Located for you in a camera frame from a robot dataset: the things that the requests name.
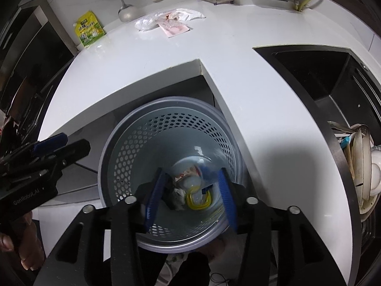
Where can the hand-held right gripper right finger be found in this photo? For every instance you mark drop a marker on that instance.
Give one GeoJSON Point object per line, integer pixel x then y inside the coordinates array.
{"type": "Point", "coordinates": [227, 199]}

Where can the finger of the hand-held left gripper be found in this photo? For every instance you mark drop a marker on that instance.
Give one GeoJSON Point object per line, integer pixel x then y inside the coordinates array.
{"type": "Point", "coordinates": [74, 152]}
{"type": "Point", "coordinates": [50, 143]}

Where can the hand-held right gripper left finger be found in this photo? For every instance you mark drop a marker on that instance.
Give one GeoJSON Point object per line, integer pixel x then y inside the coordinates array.
{"type": "Point", "coordinates": [154, 202]}

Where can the white paper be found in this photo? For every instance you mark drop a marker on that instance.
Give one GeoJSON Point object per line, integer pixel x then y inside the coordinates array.
{"type": "Point", "coordinates": [178, 198]}

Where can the clear plastic cup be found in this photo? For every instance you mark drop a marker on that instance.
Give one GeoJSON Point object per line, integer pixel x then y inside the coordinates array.
{"type": "Point", "coordinates": [205, 166]}

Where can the red white snack wrapper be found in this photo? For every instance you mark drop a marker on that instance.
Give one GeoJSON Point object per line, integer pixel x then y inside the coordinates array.
{"type": "Point", "coordinates": [186, 174]}

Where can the grey perforated plastic basket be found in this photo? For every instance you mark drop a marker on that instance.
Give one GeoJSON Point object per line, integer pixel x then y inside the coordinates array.
{"type": "Point", "coordinates": [143, 131]}

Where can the clear plastic wrap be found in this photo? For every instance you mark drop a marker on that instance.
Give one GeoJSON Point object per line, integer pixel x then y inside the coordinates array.
{"type": "Point", "coordinates": [147, 22]}

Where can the pink striped packet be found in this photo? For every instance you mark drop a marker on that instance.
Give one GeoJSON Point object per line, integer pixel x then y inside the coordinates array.
{"type": "Point", "coordinates": [174, 29]}

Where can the clear plastic bag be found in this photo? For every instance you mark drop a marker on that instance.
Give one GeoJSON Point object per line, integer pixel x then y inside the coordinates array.
{"type": "Point", "coordinates": [190, 13]}

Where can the person's left hand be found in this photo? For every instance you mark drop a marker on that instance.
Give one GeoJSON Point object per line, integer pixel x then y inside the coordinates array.
{"type": "Point", "coordinates": [31, 244]}

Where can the yellow seasoning pouch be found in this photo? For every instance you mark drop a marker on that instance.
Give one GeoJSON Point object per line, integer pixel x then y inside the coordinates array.
{"type": "Point", "coordinates": [89, 31]}

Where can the dirty dishes in sink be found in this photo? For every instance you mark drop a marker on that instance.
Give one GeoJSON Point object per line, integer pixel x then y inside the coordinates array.
{"type": "Point", "coordinates": [361, 166]}

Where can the white bowl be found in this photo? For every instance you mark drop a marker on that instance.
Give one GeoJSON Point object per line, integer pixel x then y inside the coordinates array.
{"type": "Point", "coordinates": [375, 175]}

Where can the dark kitchen sink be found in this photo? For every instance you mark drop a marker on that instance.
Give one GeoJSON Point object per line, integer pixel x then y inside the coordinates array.
{"type": "Point", "coordinates": [312, 71]}

